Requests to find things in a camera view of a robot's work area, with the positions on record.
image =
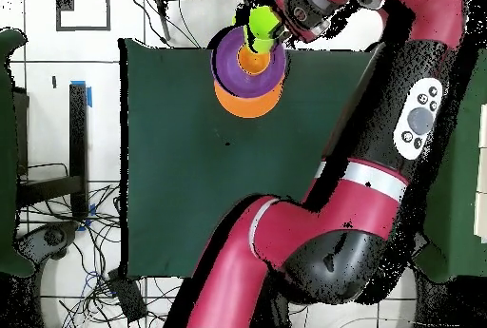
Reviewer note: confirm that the dark green table cloth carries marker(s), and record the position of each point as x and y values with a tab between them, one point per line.
171	191

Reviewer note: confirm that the large orange bowl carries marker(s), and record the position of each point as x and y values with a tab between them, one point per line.
247	107

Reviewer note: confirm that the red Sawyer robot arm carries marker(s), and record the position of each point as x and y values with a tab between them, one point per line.
342	214

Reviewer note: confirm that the black square frame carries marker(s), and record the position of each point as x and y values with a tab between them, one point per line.
64	1

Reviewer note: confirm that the black metal stand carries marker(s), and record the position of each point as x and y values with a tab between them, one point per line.
78	134

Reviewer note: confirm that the purple bowl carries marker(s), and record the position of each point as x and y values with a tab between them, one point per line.
228	73

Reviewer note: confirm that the dark office chair base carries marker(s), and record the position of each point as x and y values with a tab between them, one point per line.
53	236

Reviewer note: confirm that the blue tape strip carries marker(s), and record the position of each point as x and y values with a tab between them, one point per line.
89	98
92	210

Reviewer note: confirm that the orange cup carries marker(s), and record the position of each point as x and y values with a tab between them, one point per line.
254	63

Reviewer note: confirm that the lime green cup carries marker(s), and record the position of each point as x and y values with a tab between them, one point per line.
262	23

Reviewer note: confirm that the small black object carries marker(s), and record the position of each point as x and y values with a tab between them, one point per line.
54	82

